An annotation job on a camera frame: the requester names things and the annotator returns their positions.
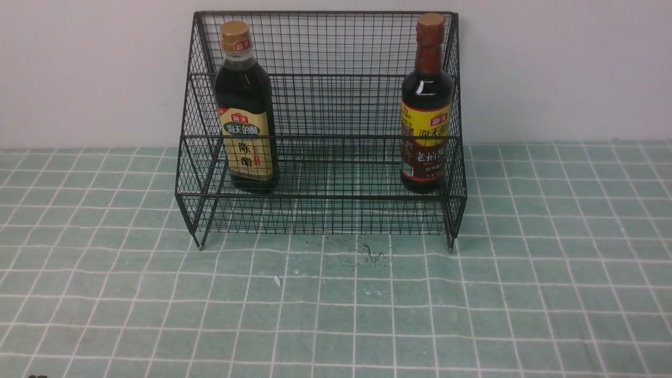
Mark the black wire mesh shelf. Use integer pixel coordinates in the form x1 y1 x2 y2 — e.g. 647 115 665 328
175 10 467 251

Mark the vinegar bottle gold cap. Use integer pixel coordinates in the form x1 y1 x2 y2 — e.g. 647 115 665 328
214 20 279 194

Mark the soy sauce bottle brown cap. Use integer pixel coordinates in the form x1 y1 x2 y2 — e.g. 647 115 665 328
400 13 455 194

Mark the green checkered tablecloth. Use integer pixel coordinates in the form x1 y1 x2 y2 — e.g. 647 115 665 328
1 141 670 377

